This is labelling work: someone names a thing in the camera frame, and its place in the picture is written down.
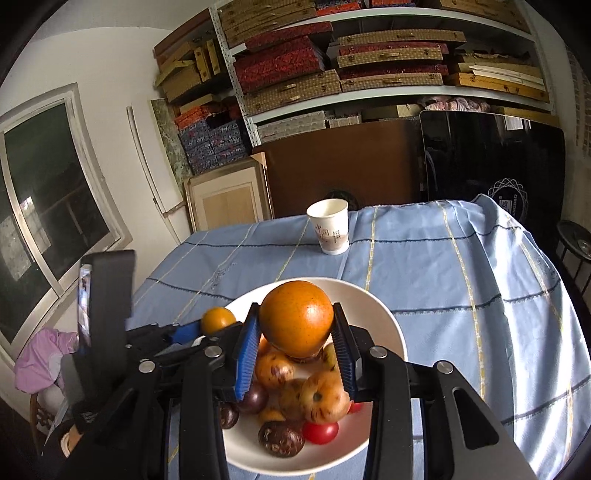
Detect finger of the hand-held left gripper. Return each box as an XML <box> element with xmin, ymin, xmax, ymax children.
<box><xmin>154</xmin><ymin>323</ymin><xmax>245</xmax><ymax>365</ymax></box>
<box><xmin>157</xmin><ymin>322</ymin><xmax>204</xmax><ymax>344</ymax></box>

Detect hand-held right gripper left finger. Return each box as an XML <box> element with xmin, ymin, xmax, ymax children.
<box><xmin>74</xmin><ymin>302</ymin><xmax>262</xmax><ymax>480</ymax></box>

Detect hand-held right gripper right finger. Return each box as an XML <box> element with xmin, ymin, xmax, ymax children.
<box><xmin>331</xmin><ymin>302</ymin><xmax>539</xmax><ymax>480</ymax></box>

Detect smooth orange citrus fruit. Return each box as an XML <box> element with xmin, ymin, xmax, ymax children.
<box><xmin>201</xmin><ymin>307</ymin><xmax>237</xmax><ymax>337</ymax></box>
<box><xmin>259</xmin><ymin>281</ymin><xmax>334</xmax><ymax>358</ymax></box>

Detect large striped pepino melon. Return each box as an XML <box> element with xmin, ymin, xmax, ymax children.
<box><xmin>300</xmin><ymin>370</ymin><xmax>352</xmax><ymax>424</ymax></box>

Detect dark red plum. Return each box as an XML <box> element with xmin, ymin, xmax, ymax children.
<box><xmin>238</xmin><ymin>382</ymin><xmax>269</xmax><ymax>415</ymax></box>

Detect white oval plate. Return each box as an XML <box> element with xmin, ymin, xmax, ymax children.
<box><xmin>221</xmin><ymin>277</ymin><xmax>408</xmax><ymax>476</ymax></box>

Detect speckled orange-tan fruit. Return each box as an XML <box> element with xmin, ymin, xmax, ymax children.
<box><xmin>277</xmin><ymin>378</ymin><xmax>308</xmax><ymax>422</ymax></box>

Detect person's left forearm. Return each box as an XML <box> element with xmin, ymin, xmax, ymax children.
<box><xmin>43</xmin><ymin>418</ymin><xmax>100</xmax><ymax>480</ymax></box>

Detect pink garment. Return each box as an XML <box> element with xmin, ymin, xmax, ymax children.
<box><xmin>14</xmin><ymin>329</ymin><xmax>81</xmax><ymax>395</ymax></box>

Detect white-framed dark window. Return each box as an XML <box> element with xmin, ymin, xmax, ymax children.
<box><xmin>0</xmin><ymin>83</ymin><xmax>134</xmax><ymax>356</ymax></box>

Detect blue checkered tablecloth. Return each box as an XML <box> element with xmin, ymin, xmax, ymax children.
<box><xmin>124</xmin><ymin>194</ymin><xmax>585</xmax><ymax>480</ymax></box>

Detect white paper cup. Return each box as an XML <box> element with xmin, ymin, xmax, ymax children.
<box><xmin>307</xmin><ymin>199</ymin><xmax>350</xmax><ymax>256</ymax></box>

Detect wooden chair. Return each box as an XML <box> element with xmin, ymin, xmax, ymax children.
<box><xmin>28</xmin><ymin>391</ymin><xmax>63</xmax><ymax>455</ymax></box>

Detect light wooden framed panel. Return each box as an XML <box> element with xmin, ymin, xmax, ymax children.
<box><xmin>184</xmin><ymin>152</ymin><xmax>273</xmax><ymax>234</ymax></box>

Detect white wooden strip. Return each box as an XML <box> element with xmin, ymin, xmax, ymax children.
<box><xmin>127</xmin><ymin>105</ymin><xmax>183</xmax><ymax>245</ymax></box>

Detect green marbled board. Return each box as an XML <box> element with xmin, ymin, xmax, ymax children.
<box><xmin>150</xmin><ymin>98</ymin><xmax>194</xmax><ymax>178</ymax></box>

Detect stack of blue patterned boxes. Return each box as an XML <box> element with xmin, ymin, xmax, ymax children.
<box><xmin>174</xmin><ymin>104</ymin><xmax>252</xmax><ymax>176</ymax></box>

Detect brown wooden board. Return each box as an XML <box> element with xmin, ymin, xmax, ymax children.
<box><xmin>252</xmin><ymin>117</ymin><xmax>428</xmax><ymax>220</ymax></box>

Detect stack of yellow wooden boxes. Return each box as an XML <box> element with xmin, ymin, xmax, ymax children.
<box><xmin>154</xmin><ymin>39</ymin><xmax>225</xmax><ymax>104</ymax></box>

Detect black glass panel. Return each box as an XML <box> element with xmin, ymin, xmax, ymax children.
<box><xmin>418</xmin><ymin>109</ymin><xmax>568</xmax><ymax>232</ymax></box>

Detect stack of tan woven boxes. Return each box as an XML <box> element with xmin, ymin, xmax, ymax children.
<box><xmin>217</xmin><ymin>0</ymin><xmax>467</xmax><ymax>139</ymax></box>

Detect black metal stand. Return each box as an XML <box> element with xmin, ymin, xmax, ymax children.
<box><xmin>555</xmin><ymin>220</ymin><xmax>591</xmax><ymax>296</ymax></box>

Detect stack of red patterned boxes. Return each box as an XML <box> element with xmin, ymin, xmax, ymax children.
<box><xmin>231</xmin><ymin>0</ymin><xmax>451</xmax><ymax>95</ymax></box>

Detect pink cloth bundle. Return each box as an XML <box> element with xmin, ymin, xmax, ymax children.
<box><xmin>417</xmin><ymin>95</ymin><xmax>491</xmax><ymax>114</ymax></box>

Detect stack of light wooden cases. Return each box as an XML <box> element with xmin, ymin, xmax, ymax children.
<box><xmin>436</xmin><ymin>0</ymin><xmax>552</xmax><ymax>104</ymax></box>

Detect shelf of patterned boxes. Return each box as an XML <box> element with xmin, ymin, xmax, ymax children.
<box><xmin>210</xmin><ymin>0</ymin><xmax>561</xmax><ymax>144</ymax></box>

